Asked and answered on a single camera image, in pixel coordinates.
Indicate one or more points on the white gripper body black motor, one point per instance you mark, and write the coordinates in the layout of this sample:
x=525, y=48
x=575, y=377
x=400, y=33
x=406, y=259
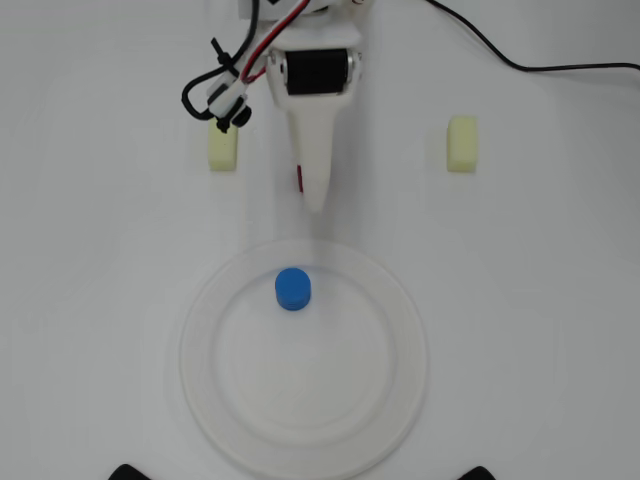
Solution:
x=316, y=75

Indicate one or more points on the white pointed gripper finger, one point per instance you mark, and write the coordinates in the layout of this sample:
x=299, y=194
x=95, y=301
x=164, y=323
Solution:
x=316, y=150

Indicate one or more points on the blue cylinder block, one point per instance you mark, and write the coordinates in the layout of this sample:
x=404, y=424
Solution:
x=293, y=289

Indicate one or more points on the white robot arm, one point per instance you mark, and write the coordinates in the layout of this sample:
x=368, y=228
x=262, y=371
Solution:
x=340, y=12

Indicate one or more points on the red cube block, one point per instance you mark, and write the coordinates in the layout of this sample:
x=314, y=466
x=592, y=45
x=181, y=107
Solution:
x=300, y=179

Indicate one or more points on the pale yellow foam block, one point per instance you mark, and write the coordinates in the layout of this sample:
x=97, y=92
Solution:
x=462, y=145
x=222, y=152

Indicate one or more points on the white round plastic plate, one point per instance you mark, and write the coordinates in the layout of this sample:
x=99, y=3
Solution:
x=305, y=370

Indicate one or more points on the black rounded stand foot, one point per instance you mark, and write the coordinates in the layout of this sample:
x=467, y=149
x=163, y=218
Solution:
x=127, y=473
x=481, y=474

